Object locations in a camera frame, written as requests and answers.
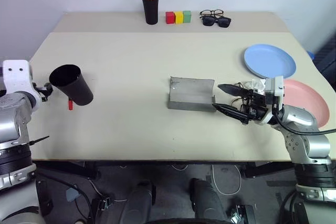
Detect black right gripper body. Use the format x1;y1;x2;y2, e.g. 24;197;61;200
242;89;273;125

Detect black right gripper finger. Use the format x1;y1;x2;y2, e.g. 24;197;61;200
212;103;249;125
217;83;255;97

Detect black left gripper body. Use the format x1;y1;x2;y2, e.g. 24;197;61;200
33;82;55;102

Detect tortoiseshell glasses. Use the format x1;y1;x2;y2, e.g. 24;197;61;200
230;81;253;112

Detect black pen cup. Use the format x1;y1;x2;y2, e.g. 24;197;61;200
49;63;95;107

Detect pink plate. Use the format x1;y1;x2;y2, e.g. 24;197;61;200
281;79;330;131

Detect crumpled white tissue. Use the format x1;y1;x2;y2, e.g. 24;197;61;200
246;78;267;94

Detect blue plate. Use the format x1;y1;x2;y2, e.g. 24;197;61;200
244;44;297;79

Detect black sunglasses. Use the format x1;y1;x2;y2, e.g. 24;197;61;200
202;16;232;29

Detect thin black-rimmed glasses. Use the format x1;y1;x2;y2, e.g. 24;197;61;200
199;9;225;19

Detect black chair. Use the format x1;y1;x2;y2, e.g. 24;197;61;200
306;31;336;78

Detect dark grey rounded shape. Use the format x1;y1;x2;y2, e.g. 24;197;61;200
189;177;228;224
122;180;156;224

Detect red block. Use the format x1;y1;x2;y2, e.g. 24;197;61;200
165;11;176;25

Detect grey power adapter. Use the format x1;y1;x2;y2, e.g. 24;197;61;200
65;187;80;203

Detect black pen holder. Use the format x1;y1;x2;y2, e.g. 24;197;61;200
142;0;160;26

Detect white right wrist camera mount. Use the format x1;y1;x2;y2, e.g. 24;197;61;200
264;75;286;109

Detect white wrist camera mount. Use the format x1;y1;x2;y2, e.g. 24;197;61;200
264;75;286;109
2;59;43;110

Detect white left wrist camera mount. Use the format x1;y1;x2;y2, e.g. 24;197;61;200
2;59;43;110

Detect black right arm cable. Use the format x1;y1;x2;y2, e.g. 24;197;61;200
271;102;336;136

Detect thin black pointed strap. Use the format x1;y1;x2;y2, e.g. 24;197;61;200
29;135;50;146

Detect white floor cable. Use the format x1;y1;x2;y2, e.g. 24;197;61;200
211;164;243;196

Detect black table frame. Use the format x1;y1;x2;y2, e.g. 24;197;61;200
33;159;299;180

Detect black floor cable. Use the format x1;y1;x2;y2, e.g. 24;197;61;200
38;173;95;224

